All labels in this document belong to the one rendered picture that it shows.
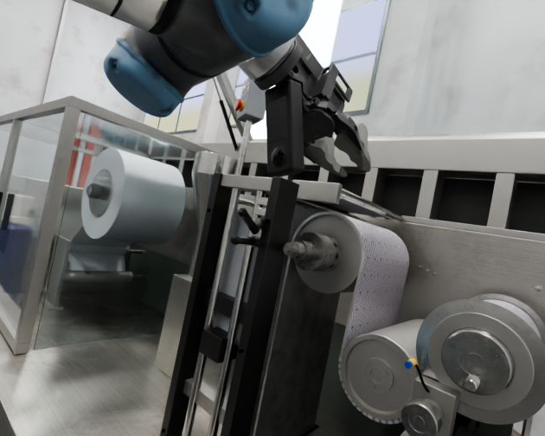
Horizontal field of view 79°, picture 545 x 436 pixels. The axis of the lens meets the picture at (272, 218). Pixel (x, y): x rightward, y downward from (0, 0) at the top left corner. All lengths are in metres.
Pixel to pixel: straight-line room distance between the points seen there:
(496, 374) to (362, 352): 0.18
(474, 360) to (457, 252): 0.39
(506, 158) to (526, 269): 0.24
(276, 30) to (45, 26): 9.44
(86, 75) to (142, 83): 9.26
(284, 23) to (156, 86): 0.15
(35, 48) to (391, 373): 9.30
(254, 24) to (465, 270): 0.73
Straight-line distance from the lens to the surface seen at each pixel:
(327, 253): 0.54
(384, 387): 0.57
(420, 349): 0.54
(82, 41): 9.77
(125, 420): 0.87
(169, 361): 1.03
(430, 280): 0.87
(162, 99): 0.34
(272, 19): 0.23
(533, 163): 0.88
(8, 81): 9.21
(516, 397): 0.52
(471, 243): 0.85
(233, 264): 0.59
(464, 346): 0.50
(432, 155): 0.91
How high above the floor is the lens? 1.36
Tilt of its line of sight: 1 degrees up
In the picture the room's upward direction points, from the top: 11 degrees clockwise
